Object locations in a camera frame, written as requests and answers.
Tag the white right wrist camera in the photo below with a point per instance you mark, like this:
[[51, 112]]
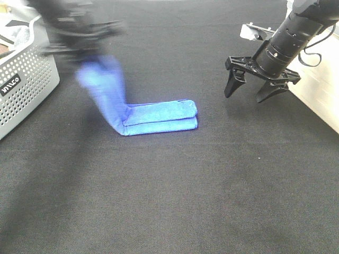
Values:
[[251, 32]]

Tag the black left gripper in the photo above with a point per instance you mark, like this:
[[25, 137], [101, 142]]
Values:
[[77, 35]]

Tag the white plastic storage box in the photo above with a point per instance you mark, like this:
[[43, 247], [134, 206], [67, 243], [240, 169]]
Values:
[[318, 87]]

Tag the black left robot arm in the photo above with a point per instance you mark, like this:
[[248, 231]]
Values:
[[62, 5]]

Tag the black table mat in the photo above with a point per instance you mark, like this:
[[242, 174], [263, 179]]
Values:
[[252, 178]]

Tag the grey cloth in basket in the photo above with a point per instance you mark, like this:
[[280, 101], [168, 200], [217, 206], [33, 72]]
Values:
[[13, 37]]

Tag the grey perforated plastic basket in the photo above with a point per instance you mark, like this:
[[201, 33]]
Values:
[[27, 77]]

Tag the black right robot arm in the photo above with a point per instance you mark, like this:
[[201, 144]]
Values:
[[306, 20]]

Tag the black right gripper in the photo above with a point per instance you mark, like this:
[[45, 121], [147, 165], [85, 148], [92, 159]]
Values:
[[267, 63]]

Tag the blue microfiber towel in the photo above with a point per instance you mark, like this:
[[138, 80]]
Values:
[[103, 78]]

